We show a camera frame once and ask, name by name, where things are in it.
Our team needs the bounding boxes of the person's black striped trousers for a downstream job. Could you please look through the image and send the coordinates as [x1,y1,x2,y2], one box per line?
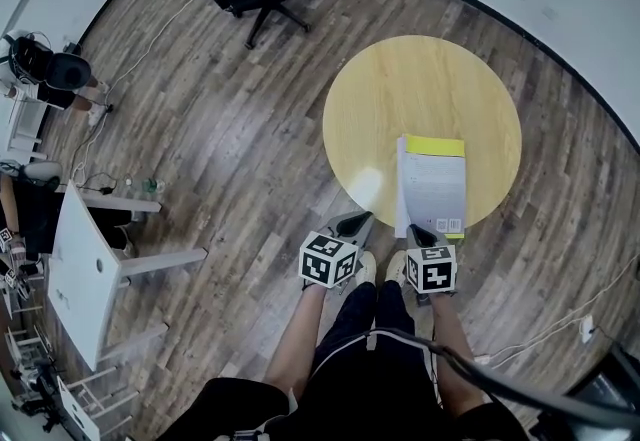
[312,280,444,441]

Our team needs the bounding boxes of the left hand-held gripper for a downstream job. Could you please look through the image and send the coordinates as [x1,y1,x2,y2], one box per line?
[297,211,375,298]

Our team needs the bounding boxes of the yellow and white booklet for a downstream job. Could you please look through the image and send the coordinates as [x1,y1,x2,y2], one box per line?
[394,133,467,240]

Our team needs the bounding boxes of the thick grey cable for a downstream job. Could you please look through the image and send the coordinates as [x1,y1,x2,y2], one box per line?
[367,327,640,426]

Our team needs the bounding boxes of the white desk with cable hole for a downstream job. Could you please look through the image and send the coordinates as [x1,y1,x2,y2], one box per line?
[47,178,209,371]

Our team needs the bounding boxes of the person's right forearm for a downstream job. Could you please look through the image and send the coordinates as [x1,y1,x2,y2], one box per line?
[430,292,489,410]

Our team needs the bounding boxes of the white table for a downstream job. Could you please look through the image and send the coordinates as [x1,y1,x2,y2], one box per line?
[7,93,49,163]

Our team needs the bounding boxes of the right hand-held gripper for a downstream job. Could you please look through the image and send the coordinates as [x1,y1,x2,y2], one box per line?
[403,224,460,308]

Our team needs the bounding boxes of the person's shoe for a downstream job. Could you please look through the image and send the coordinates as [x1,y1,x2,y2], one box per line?
[384,249,409,288]
[353,251,377,285]

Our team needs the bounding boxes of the person's right shoe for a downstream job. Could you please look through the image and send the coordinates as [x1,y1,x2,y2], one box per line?
[384,249,409,288]

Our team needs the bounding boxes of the person's left forearm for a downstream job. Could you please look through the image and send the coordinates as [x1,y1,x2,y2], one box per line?
[263,284,329,390]

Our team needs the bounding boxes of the round yellow wooden table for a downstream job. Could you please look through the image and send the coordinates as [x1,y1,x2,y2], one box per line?
[322,34,523,230]

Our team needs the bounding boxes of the black laptop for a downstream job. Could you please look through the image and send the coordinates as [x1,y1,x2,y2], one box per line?
[537,346,640,441]

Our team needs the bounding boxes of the person's left shoe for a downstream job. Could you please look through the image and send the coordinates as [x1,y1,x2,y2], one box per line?
[353,251,377,285]

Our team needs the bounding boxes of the person's black shirt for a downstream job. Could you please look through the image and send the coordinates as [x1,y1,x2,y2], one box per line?
[169,376,531,441]

